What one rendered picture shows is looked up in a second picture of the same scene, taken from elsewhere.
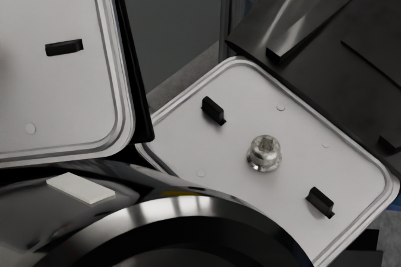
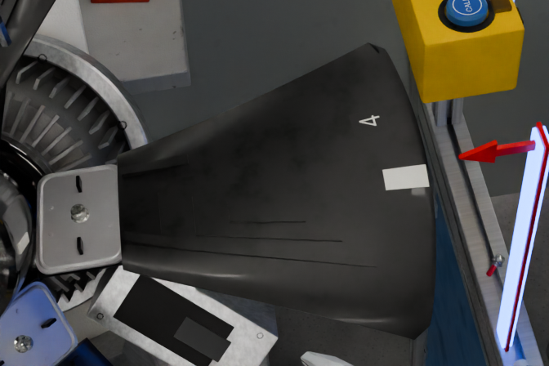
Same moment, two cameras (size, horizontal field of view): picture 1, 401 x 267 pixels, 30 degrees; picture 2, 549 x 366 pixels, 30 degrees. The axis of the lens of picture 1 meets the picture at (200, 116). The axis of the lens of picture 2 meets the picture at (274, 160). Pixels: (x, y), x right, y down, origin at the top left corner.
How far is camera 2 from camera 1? 0.58 m
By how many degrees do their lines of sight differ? 25
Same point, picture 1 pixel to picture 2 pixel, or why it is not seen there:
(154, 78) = not seen: hidden behind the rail
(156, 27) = not seen: hidden behind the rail
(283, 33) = (135, 164)
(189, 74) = (504, 207)
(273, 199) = (66, 234)
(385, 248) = (235, 342)
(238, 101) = (95, 186)
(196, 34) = (520, 168)
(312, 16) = (155, 163)
